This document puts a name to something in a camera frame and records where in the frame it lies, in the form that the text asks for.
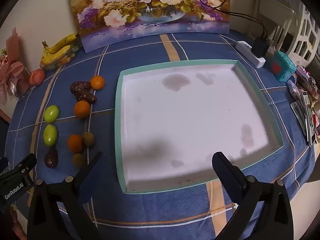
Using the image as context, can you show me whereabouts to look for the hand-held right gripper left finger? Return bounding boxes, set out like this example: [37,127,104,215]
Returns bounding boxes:
[27,151,104,240]

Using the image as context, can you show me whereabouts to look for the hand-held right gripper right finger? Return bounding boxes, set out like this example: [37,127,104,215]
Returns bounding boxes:
[212,151,294,240]

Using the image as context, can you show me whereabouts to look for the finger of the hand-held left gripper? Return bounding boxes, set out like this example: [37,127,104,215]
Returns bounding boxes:
[0,154,37,181]

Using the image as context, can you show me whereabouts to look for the brown kiwi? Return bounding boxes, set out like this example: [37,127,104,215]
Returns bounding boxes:
[72,153,86,168]
[82,132,95,147]

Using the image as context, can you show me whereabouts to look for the orange mandarin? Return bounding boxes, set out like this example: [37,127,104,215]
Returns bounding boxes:
[74,100,91,119]
[67,134,84,153]
[90,76,105,90]

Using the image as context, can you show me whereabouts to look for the green mango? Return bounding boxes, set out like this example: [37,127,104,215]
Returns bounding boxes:
[43,124,58,147]
[44,105,60,123]

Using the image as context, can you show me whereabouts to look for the white tray with green rim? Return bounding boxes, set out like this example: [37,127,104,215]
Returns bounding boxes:
[114,59,284,194]

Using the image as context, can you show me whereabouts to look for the blue plaid tablecloth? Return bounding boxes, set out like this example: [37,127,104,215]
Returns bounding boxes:
[4,29,315,240]

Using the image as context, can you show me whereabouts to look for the red peach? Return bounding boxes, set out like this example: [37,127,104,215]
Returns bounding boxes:
[28,68,46,85]

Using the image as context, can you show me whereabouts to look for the white purple handheld device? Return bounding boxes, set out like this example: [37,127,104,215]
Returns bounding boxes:
[287,80,300,100]

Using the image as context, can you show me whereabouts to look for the small decorative fruit cluster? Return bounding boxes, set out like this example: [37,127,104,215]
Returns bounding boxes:
[46,44,82,70]

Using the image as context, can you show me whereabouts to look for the teal toy box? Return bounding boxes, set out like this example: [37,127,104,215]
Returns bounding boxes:
[269,51,297,82]

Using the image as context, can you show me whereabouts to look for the white power strip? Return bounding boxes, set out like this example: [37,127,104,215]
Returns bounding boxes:
[236,41,266,68]

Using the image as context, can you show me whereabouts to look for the yellow banana bunch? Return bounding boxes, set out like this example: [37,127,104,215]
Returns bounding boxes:
[40,33,80,67]

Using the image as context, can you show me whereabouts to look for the black white spotted pouch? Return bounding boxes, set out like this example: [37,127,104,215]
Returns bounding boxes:
[307,76,318,92]

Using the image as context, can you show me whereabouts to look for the black charger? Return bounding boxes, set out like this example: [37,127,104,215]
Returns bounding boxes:
[251,37,270,58]

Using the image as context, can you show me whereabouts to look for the white wooden chair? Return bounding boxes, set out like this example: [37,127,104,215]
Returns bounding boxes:
[255,0,297,53]

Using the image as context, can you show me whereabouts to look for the flower painting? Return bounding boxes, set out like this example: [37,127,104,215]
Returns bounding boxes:
[66,0,230,53]

